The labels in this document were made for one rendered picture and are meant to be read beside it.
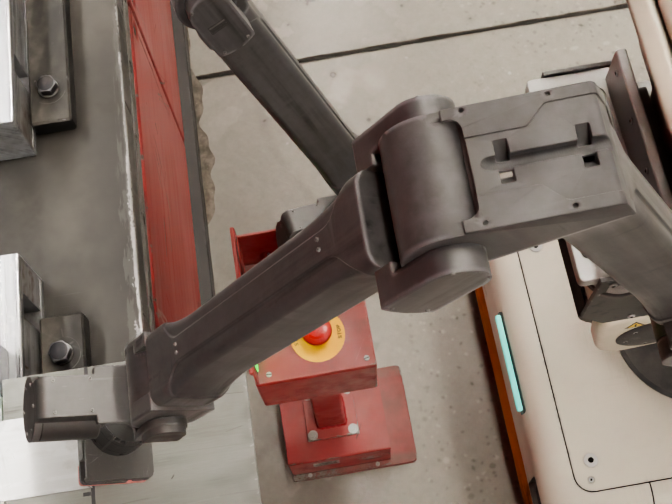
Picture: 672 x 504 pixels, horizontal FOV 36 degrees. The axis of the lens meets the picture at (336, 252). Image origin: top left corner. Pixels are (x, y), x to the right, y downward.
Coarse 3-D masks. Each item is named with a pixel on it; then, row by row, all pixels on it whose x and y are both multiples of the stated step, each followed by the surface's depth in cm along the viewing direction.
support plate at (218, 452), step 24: (24, 384) 113; (240, 384) 112; (216, 408) 111; (240, 408) 111; (192, 432) 110; (216, 432) 110; (240, 432) 110; (168, 456) 109; (192, 456) 109; (216, 456) 109; (240, 456) 109; (168, 480) 108; (192, 480) 108; (216, 480) 108; (240, 480) 108
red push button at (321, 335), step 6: (324, 324) 134; (330, 324) 134; (318, 330) 133; (324, 330) 133; (330, 330) 134; (306, 336) 133; (312, 336) 133; (318, 336) 133; (324, 336) 133; (330, 336) 134; (312, 342) 133; (318, 342) 133; (324, 342) 133
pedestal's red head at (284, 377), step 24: (240, 240) 140; (264, 240) 141; (360, 312) 137; (360, 336) 136; (264, 360) 135; (288, 360) 135; (336, 360) 135; (360, 360) 135; (264, 384) 135; (288, 384) 136; (312, 384) 138; (336, 384) 140; (360, 384) 142
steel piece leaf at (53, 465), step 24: (0, 432) 111; (24, 432) 111; (0, 456) 110; (24, 456) 110; (48, 456) 109; (72, 456) 109; (0, 480) 109; (24, 480) 109; (48, 480) 109; (72, 480) 108
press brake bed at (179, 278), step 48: (144, 0) 174; (144, 48) 166; (144, 96) 158; (192, 96) 237; (144, 144) 151; (192, 144) 230; (144, 192) 146; (192, 192) 225; (144, 240) 139; (192, 240) 190; (192, 288) 180
